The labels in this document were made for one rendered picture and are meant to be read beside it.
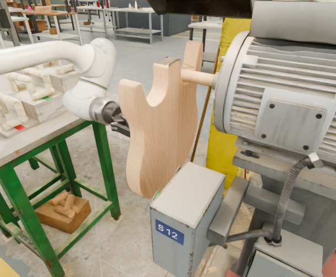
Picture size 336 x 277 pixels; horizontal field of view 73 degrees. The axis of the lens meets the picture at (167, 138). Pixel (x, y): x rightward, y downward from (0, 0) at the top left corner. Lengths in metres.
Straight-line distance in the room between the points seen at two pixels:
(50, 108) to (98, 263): 1.01
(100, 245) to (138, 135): 1.30
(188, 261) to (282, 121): 0.32
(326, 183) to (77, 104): 0.74
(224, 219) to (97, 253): 1.30
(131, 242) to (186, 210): 1.32
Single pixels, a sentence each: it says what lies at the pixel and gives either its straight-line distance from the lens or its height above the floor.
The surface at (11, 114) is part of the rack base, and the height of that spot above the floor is 0.94.
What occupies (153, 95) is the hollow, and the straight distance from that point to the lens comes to 0.58.
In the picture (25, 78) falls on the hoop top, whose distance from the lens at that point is 1.20.
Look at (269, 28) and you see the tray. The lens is 0.51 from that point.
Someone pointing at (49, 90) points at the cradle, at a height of 1.05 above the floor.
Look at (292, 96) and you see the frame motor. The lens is 0.49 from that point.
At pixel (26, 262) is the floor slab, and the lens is 1.88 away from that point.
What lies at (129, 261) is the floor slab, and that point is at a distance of 1.67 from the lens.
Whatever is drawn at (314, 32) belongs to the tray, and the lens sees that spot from 0.50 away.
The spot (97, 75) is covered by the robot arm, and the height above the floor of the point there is 1.21.
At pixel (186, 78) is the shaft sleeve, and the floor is 1.25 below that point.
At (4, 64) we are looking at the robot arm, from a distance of 0.73.
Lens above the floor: 1.46
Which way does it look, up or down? 33 degrees down
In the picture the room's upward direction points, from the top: straight up
